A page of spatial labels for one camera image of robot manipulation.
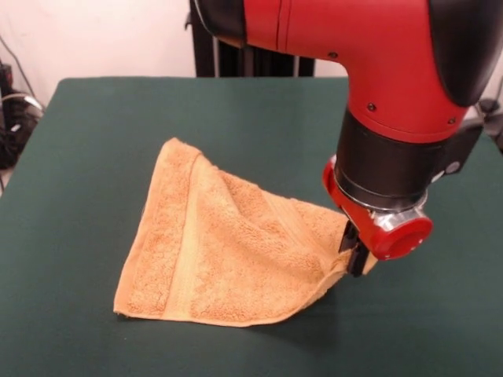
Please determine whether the orange terry towel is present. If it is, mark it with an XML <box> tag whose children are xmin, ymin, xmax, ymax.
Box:
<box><xmin>112</xmin><ymin>137</ymin><xmax>379</xmax><ymax>328</ymax></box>

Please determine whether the black robot pedestal stand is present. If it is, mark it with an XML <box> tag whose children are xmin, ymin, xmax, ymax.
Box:
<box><xmin>183</xmin><ymin>0</ymin><xmax>316</xmax><ymax>79</ymax></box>

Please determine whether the black cable pile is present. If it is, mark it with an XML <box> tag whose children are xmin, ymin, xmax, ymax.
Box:
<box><xmin>0</xmin><ymin>92</ymin><xmax>43</xmax><ymax>170</ymax></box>

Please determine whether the dark green table cloth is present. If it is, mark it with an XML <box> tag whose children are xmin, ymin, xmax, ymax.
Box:
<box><xmin>0</xmin><ymin>77</ymin><xmax>503</xmax><ymax>377</ymax></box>

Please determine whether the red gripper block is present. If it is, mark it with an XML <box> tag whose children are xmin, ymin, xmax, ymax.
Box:
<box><xmin>322</xmin><ymin>154</ymin><xmax>435</xmax><ymax>279</ymax></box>

